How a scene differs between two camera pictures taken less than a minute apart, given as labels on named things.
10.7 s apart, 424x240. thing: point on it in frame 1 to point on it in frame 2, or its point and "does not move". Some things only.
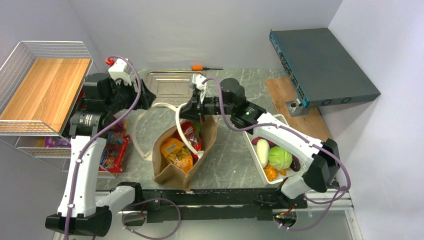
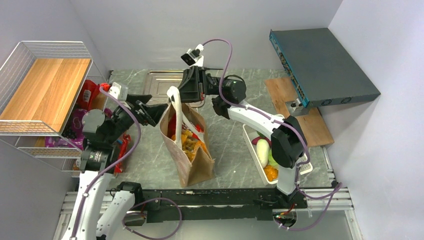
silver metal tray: (171, 86) does not move
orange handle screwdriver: (200, 68) does not move
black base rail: (168, 206) does not move
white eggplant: (262, 150) does not move
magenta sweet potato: (254, 140) does not move
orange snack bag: (177, 153) to (190, 143)
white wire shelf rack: (40, 81) does not move
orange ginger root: (271, 172) does not move
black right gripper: (189, 111) to (189, 88)
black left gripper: (145, 100) to (152, 113)
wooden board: (312, 125) does not move
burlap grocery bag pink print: (165, 174) to (183, 128)
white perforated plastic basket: (249, 138) does not move
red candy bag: (193, 138) to (172, 128)
